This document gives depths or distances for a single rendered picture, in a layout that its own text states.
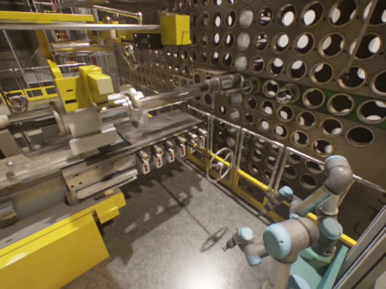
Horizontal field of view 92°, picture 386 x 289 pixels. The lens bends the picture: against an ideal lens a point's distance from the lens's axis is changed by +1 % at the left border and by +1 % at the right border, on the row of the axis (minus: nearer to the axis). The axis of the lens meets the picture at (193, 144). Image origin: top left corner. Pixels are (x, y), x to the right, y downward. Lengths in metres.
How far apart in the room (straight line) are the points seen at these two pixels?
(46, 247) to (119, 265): 0.71
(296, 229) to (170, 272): 1.57
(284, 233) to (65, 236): 1.68
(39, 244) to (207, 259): 1.49
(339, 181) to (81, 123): 1.94
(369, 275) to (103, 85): 1.63
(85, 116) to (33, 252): 1.13
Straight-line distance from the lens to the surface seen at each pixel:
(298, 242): 0.89
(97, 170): 2.13
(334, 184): 1.33
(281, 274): 1.02
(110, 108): 1.66
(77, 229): 2.00
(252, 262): 1.24
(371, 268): 1.11
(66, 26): 1.02
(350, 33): 2.64
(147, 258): 2.32
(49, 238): 2.06
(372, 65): 2.60
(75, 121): 1.93
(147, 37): 1.21
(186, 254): 2.30
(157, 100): 1.85
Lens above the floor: 2.02
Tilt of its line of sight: 31 degrees down
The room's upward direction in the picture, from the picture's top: straight up
